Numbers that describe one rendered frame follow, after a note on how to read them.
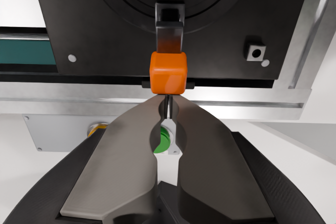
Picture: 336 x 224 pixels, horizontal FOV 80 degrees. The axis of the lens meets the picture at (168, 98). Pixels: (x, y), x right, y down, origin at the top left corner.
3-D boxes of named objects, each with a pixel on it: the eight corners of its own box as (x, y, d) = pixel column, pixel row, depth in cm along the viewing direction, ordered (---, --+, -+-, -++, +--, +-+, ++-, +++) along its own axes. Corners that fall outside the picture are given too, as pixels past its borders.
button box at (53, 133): (178, 129, 35) (180, 157, 29) (56, 126, 35) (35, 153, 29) (180, 94, 31) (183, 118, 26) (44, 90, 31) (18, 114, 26)
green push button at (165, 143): (170, 144, 29) (170, 154, 28) (142, 143, 29) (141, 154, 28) (170, 122, 27) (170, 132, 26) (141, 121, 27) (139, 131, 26)
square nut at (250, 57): (258, 58, 21) (262, 61, 20) (243, 57, 21) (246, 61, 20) (262, 42, 20) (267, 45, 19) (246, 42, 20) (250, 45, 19)
